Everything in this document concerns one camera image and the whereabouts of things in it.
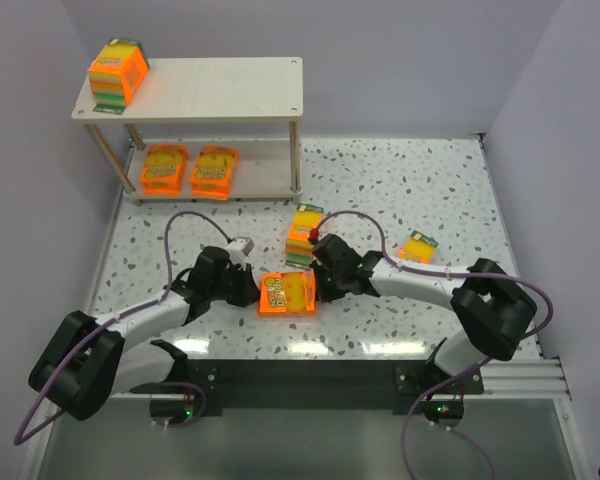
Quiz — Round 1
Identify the multicolour sponge pack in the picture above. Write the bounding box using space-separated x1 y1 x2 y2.
87 37 150 114
285 203 324 268
398 230 438 264

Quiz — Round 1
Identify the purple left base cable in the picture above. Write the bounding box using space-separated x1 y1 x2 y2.
152 380 209 429

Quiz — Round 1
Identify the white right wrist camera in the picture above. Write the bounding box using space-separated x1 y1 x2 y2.
308 228 323 246

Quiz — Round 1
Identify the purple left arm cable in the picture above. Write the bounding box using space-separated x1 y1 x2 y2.
13 209 234 446

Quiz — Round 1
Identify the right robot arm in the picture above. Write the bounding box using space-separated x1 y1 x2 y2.
311 234 537 388

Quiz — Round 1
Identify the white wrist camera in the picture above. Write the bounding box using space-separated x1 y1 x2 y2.
308 228 323 246
225 237 254 265

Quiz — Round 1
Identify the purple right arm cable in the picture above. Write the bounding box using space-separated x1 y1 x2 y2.
317 209 555 480

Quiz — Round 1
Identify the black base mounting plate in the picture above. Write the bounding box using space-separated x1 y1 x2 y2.
129 358 481 417

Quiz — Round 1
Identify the white two-tier shelf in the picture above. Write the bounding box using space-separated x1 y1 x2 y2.
71 57 304 205

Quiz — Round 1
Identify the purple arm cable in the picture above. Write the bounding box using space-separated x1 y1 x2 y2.
13 209 234 446
317 209 555 480

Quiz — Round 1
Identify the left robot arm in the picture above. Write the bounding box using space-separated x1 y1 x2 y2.
28 237 260 421

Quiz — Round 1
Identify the orange round sponge box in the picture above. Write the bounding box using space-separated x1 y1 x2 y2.
189 144 240 201
258 270 316 318
139 144 189 196

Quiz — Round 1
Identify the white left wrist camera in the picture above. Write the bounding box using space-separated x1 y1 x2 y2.
225 237 254 265

